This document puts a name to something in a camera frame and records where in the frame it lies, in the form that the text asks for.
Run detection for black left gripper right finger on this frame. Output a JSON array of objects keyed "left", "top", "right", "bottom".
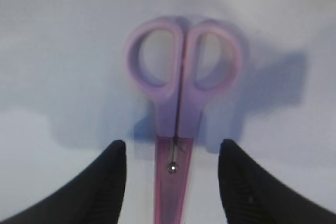
[{"left": 219, "top": 139, "right": 335, "bottom": 223}]

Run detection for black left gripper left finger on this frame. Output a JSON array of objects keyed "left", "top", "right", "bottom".
[{"left": 2, "top": 140, "right": 127, "bottom": 223}]

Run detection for pink handled scissors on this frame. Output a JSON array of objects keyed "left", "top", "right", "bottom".
[{"left": 124, "top": 18, "right": 243, "bottom": 223}]

